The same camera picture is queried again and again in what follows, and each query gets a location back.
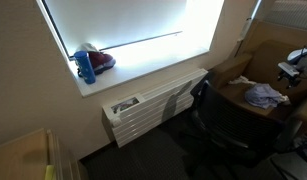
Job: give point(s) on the sky blue sheet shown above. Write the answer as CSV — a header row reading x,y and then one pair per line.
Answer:
x,y
263,96

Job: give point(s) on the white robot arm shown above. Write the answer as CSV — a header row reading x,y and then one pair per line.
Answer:
x,y
298,58

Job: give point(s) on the black mesh office chair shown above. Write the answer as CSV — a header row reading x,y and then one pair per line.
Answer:
x,y
234,132

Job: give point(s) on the brown leather couch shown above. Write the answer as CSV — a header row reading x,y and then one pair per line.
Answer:
x,y
265,46

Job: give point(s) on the red and white shoe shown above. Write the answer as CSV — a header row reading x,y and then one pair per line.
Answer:
x,y
100,61

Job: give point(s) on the blue bottle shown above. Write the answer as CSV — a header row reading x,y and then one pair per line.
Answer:
x,y
85,66

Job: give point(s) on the white crumpled cloth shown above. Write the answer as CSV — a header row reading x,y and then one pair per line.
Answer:
x,y
243,80

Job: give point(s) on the yellow sticky note pad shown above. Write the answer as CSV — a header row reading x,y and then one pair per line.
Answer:
x,y
50,173

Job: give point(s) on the wooden drawer cabinet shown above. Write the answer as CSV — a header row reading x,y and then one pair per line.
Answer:
x,y
26,158

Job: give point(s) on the white wall radiator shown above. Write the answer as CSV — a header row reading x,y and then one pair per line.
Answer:
x,y
137,114

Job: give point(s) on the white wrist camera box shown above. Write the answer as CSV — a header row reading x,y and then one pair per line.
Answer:
x,y
287,69

